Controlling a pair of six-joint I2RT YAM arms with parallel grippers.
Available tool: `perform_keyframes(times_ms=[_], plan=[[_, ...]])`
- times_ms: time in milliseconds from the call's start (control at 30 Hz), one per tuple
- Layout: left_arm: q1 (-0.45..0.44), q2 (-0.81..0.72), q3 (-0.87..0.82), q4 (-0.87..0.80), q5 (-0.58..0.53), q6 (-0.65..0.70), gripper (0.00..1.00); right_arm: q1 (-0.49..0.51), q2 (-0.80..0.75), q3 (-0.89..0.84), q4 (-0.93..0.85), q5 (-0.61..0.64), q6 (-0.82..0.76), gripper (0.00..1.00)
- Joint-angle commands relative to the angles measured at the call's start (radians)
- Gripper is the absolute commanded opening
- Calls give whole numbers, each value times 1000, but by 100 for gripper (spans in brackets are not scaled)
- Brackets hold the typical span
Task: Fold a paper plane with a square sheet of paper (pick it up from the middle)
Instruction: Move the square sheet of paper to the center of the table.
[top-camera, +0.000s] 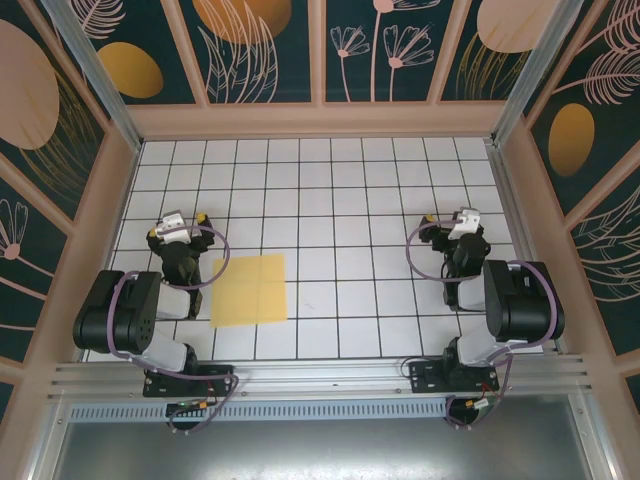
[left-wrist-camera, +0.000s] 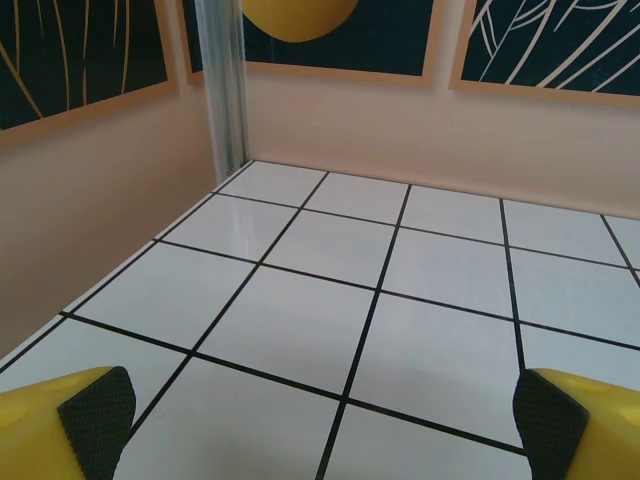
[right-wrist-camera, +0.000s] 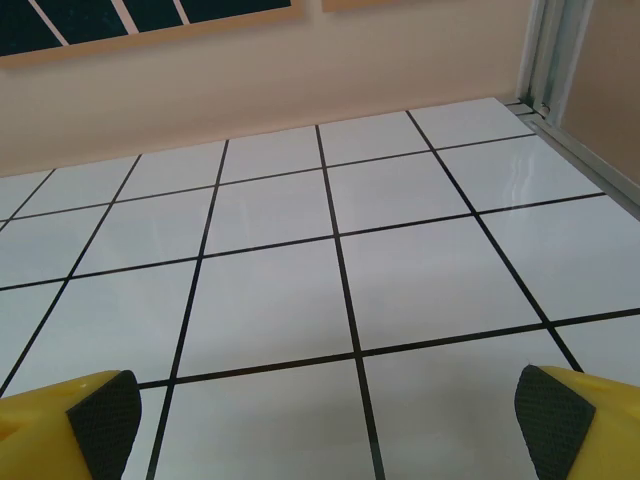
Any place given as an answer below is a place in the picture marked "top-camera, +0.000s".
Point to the yellow cloth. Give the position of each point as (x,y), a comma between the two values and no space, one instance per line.
(249,290)

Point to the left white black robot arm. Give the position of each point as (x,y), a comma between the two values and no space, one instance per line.
(112,310)

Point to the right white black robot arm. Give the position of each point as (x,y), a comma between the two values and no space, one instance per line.
(525,300)

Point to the grey metal sheet panel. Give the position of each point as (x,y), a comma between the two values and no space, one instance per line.
(320,450)

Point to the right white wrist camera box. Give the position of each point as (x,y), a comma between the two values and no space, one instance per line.
(465,223)

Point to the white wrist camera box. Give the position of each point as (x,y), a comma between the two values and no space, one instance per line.
(465,223)
(171,227)

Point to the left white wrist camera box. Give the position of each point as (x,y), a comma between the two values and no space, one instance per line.
(171,227)

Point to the aluminium side rail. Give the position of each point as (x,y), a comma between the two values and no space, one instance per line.
(512,200)

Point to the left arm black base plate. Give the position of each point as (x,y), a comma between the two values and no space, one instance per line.
(220,376)

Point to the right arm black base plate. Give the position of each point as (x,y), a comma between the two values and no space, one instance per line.
(425,377)

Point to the aluminium corner post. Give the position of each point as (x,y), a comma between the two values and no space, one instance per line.
(542,65)
(88,65)

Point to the long aluminium mounting rail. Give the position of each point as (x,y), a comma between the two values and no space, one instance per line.
(320,377)

